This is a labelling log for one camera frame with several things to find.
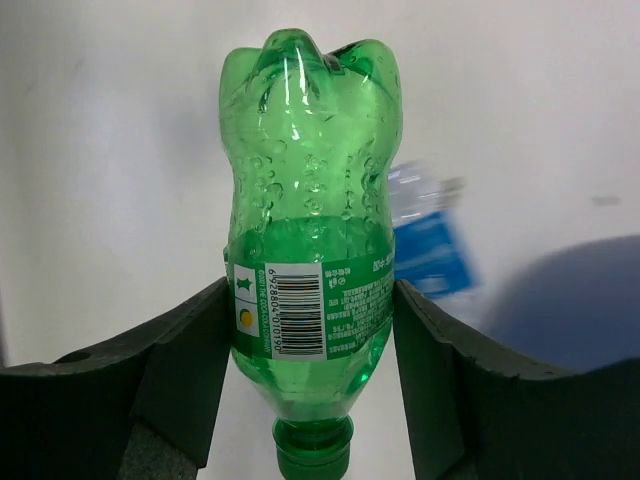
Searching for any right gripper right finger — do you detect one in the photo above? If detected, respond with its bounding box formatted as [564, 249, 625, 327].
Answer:
[393, 281, 639, 479]

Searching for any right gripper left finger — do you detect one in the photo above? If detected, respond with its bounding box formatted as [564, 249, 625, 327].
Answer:
[1, 279, 231, 479]

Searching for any blue label water bottle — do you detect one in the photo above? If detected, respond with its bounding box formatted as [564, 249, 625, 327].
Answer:
[388, 161, 480, 300]

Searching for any green plastic bottle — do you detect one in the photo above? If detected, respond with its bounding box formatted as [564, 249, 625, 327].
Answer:
[219, 29, 403, 479]

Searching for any blue plastic bin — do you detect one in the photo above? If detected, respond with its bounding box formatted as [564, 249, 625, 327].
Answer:
[484, 235, 639, 371]

